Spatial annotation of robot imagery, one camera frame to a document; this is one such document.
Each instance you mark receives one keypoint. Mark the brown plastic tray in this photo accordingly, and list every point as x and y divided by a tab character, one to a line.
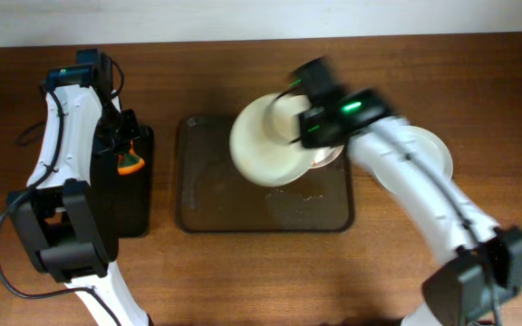
213	197

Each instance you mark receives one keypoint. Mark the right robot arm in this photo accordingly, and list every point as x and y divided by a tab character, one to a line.
480	261

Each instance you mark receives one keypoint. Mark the white plate top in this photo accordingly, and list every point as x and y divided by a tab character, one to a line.
329	156

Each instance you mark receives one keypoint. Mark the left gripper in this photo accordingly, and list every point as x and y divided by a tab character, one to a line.
122	137

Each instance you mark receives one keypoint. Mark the white plate bottom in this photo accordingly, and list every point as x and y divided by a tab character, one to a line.
260	141

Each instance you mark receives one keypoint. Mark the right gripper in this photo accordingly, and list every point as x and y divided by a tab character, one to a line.
309	125

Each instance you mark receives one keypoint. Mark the white plate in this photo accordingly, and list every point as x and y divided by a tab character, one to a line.
260	141
427	148
329	156

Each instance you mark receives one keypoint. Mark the black rectangular tray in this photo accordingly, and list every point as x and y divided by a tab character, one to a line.
128	197

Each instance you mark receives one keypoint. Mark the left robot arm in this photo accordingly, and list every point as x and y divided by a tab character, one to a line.
89	189

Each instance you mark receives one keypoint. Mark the green orange sponge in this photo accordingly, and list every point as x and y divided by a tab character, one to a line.
129	162

